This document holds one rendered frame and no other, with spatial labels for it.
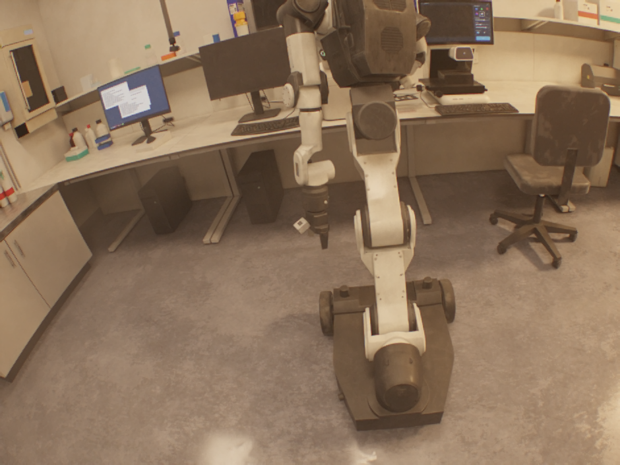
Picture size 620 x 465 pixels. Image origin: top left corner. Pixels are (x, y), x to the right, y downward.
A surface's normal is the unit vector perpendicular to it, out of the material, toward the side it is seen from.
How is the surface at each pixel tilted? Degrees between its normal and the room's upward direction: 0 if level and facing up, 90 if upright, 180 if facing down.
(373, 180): 50
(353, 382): 0
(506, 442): 0
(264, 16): 86
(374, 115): 73
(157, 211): 90
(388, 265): 54
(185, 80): 90
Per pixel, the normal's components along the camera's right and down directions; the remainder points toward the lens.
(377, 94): -0.18, -0.46
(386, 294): -0.15, -0.02
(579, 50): -0.09, 0.58
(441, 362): -0.17, -0.81
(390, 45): 0.43, 0.44
